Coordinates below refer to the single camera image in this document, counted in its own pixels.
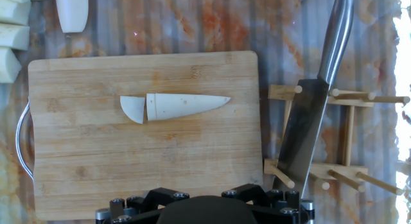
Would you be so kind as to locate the wooden cutting board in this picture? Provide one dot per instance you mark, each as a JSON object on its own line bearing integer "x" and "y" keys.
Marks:
{"x": 96, "y": 169}

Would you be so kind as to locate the steel cleaver knife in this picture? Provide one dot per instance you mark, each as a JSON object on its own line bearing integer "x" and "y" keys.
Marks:
{"x": 302, "y": 137}

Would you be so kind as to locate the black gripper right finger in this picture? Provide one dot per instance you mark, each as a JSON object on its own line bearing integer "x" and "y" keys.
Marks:
{"x": 250, "y": 192}

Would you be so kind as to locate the wooden peg rack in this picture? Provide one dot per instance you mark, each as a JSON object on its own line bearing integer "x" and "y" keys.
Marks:
{"x": 348, "y": 137}

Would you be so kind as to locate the small white radish slice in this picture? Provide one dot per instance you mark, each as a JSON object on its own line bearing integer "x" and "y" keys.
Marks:
{"x": 135, "y": 108}

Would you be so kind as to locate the long tapered white radish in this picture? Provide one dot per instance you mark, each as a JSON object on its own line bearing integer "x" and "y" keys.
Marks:
{"x": 186, "y": 105}

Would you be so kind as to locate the marble pattern plastic sheet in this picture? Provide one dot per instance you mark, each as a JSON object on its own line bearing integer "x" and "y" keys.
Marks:
{"x": 192, "y": 25}

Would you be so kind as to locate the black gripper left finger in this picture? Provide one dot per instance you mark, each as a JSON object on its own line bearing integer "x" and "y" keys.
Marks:
{"x": 160, "y": 195}

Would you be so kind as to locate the rounded white radish piece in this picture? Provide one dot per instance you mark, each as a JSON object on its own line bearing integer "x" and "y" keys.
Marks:
{"x": 72, "y": 12}

